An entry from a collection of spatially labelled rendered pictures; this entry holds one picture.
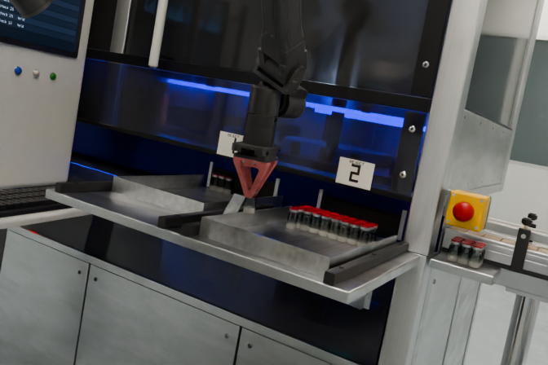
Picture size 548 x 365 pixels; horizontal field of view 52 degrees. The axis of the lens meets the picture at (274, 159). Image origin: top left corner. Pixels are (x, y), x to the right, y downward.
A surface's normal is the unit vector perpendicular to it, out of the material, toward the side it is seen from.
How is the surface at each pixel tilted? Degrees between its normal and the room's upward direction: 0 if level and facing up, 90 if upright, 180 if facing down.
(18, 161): 90
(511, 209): 90
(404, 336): 90
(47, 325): 90
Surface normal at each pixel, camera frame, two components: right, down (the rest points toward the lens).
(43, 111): 0.92, 0.20
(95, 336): -0.49, -0.01
